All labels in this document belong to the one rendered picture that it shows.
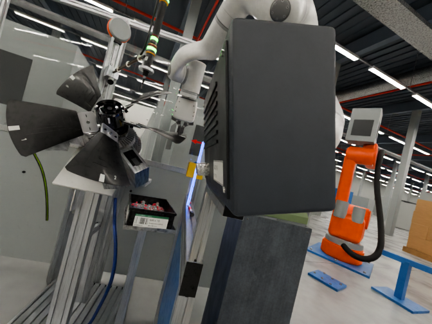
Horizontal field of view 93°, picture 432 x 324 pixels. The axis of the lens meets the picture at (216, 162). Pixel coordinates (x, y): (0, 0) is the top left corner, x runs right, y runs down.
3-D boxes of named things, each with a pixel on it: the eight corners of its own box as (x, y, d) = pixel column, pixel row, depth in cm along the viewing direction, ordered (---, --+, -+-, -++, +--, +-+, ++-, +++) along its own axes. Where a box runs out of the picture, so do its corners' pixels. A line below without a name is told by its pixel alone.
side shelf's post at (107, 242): (92, 288, 149) (121, 177, 150) (98, 289, 149) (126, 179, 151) (90, 292, 145) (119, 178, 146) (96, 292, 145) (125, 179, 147)
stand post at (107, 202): (69, 308, 127) (116, 130, 129) (85, 310, 128) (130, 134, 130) (65, 314, 122) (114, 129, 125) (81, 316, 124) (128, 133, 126)
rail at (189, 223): (182, 205, 135) (185, 193, 136) (188, 206, 136) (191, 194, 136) (178, 296, 46) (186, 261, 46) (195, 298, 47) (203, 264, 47)
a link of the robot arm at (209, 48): (200, 13, 64) (166, 83, 86) (239, 35, 72) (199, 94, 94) (196, -3, 67) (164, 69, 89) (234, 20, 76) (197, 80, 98)
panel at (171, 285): (159, 306, 131) (185, 207, 132) (161, 307, 131) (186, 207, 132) (118, 551, 49) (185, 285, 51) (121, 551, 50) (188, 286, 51)
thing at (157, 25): (147, 44, 97) (158, 2, 97) (154, 48, 100) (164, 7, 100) (150, 42, 95) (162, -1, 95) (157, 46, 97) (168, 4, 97)
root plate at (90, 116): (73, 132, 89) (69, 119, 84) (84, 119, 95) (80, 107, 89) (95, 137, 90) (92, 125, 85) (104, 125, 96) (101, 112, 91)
